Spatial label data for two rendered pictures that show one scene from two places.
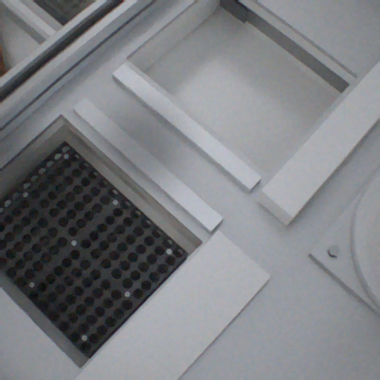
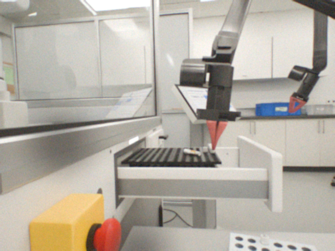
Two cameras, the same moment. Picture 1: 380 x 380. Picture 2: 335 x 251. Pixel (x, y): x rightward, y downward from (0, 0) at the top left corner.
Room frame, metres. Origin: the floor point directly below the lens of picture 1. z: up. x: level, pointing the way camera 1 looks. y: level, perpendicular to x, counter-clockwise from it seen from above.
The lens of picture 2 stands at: (1.06, -0.09, 1.01)
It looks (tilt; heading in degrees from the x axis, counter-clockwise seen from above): 3 degrees down; 151
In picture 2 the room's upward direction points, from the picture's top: 1 degrees counter-clockwise
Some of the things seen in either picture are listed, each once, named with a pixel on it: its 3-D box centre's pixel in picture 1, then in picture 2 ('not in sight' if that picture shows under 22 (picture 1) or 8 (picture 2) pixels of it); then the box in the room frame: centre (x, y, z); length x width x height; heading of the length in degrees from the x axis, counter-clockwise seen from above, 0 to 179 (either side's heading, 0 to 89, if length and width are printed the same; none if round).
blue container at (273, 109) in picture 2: not in sight; (276, 109); (-1.16, 3.34, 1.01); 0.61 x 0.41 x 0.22; 53
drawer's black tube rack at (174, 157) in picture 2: not in sight; (173, 165); (0.60, 0.19, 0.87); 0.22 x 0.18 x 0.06; 54
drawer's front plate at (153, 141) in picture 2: not in sight; (157, 145); (0.28, 0.30, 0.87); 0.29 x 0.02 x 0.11; 144
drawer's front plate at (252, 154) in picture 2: not in sight; (253, 163); (0.71, 0.35, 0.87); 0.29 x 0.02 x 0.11; 144
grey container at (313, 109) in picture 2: not in sight; (315, 109); (-0.83, 3.91, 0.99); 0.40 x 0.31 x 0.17; 53
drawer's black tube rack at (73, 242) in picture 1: (77, 249); not in sight; (0.17, 0.14, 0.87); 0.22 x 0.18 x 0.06; 54
